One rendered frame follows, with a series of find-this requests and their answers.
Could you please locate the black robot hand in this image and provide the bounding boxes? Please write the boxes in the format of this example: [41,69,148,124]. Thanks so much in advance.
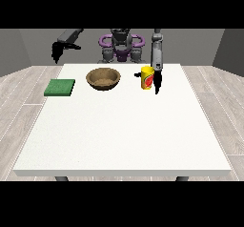
[51,41,82,65]
[133,68,163,95]

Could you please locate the brown wooden bowl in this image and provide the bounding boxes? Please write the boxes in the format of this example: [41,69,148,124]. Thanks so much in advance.
[85,67,122,92]

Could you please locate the green square pad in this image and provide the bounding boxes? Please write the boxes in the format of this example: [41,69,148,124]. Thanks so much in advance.
[43,78,76,97]

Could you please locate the yellow cup with melon print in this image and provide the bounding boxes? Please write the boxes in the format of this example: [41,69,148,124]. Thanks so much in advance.
[140,65,155,91]

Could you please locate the grey robot trunk purple rings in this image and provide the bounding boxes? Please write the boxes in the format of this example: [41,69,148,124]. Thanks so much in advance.
[97,29,147,65]

